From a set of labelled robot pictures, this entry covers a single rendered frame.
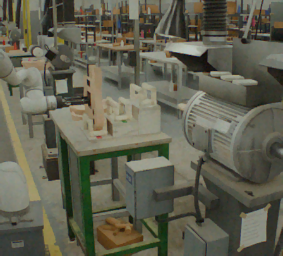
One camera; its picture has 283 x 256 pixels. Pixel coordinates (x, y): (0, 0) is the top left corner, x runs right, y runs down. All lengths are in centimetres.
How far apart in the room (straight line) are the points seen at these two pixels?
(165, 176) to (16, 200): 80
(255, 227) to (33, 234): 106
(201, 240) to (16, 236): 96
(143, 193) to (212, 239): 30
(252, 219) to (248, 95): 43
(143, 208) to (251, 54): 68
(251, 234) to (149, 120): 119
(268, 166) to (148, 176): 43
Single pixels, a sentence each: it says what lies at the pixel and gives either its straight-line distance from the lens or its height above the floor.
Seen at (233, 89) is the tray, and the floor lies 142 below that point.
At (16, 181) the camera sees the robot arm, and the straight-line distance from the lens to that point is 187.
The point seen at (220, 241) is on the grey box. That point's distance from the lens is 135.
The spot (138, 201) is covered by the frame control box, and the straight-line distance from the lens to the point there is 141.
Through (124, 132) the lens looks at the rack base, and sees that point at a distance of 232.
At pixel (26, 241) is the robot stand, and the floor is 61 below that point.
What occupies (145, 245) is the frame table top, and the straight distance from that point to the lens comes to 258.
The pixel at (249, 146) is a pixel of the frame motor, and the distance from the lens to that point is 119.
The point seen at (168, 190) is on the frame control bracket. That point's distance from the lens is 140.
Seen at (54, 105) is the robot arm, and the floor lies 114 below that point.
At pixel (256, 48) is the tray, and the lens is 137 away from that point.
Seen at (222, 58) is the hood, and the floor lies 149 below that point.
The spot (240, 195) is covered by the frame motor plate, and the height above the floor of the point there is 112.
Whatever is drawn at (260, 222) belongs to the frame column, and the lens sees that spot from 139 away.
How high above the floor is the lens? 166
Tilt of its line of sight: 15 degrees down
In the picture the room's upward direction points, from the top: 1 degrees counter-clockwise
